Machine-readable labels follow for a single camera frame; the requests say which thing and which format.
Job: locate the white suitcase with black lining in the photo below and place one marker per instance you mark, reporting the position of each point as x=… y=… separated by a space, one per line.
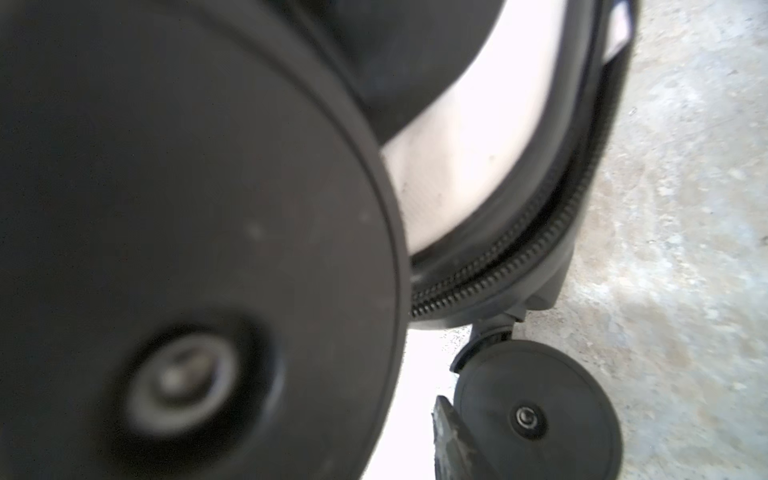
x=219 y=220

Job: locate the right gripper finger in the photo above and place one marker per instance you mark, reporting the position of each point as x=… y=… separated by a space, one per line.
x=456 y=454

